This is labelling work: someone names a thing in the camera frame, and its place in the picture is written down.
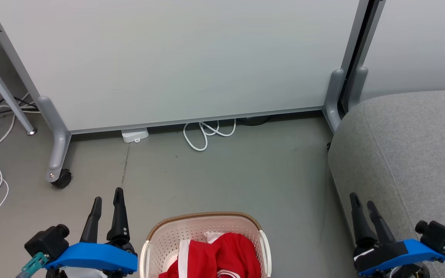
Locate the black caster wheel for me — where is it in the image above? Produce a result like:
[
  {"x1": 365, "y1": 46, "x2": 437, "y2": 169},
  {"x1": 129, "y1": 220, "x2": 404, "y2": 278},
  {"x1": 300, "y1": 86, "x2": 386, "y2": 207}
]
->
[{"x1": 51, "y1": 169, "x2": 72, "y2": 189}]

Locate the white perforated laundry basket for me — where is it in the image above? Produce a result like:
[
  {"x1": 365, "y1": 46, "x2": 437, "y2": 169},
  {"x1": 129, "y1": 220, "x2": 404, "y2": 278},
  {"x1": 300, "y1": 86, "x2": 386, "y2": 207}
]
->
[{"x1": 139, "y1": 211, "x2": 272, "y2": 278}]

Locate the red white-striped garment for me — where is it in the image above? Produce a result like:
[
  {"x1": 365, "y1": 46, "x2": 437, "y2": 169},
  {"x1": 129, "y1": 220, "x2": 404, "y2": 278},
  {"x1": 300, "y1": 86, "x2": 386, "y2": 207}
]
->
[{"x1": 159, "y1": 232, "x2": 262, "y2": 278}]

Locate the grey fabric sofa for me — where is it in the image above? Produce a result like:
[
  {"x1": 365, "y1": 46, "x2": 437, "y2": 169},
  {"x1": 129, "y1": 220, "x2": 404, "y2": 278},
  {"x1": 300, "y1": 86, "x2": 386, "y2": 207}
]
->
[{"x1": 328, "y1": 90, "x2": 445, "y2": 278}]

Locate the large white partition panel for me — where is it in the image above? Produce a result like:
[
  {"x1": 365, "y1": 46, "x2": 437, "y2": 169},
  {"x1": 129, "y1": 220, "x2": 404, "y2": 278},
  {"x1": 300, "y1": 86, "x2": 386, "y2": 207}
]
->
[{"x1": 0, "y1": 0, "x2": 362, "y2": 134}]

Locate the short looped white cable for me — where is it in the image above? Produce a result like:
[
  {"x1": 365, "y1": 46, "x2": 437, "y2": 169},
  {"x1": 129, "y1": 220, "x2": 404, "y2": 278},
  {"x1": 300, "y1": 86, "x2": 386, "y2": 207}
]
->
[{"x1": 183, "y1": 119, "x2": 237, "y2": 152}]

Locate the grey metal table leg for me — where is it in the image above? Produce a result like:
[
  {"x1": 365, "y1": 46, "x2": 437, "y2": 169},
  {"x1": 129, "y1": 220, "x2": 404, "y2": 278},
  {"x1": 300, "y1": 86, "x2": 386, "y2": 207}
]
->
[{"x1": 0, "y1": 39, "x2": 37, "y2": 136}]

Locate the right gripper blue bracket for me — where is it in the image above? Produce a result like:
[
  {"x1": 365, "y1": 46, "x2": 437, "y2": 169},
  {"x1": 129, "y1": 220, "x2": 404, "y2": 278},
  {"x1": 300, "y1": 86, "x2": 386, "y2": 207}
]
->
[{"x1": 349, "y1": 192, "x2": 445, "y2": 277}]

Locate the white power adapter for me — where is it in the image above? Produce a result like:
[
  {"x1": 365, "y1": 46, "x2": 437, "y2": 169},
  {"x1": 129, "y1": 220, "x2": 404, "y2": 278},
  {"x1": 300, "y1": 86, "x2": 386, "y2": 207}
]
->
[{"x1": 121, "y1": 128, "x2": 149, "y2": 144}]

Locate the grey partition foot with caster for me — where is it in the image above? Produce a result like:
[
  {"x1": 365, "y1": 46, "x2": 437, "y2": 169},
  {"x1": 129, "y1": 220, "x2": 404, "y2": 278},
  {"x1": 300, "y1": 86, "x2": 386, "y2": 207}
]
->
[{"x1": 37, "y1": 97, "x2": 71, "y2": 183}]

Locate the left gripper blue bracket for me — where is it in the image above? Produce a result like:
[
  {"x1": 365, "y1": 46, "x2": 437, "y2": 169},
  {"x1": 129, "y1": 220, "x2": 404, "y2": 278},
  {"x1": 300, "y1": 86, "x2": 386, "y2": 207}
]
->
[{"x1": 45, "y1": 187, "x2": 139, "y2": 275}]

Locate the teal left camera connector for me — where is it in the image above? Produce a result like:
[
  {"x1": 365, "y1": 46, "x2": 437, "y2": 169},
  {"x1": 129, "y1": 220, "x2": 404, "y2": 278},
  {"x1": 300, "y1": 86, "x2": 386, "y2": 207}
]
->
[{"x1": 16, "y1": 253, "x2": 49, "y2": 278}]

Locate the black cable under partition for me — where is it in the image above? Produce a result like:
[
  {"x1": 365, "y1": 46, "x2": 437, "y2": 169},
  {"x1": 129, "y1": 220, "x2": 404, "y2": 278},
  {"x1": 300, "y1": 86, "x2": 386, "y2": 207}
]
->
[{"x1": 238, "y1": 115, "x2": 274, "y2": 126}]

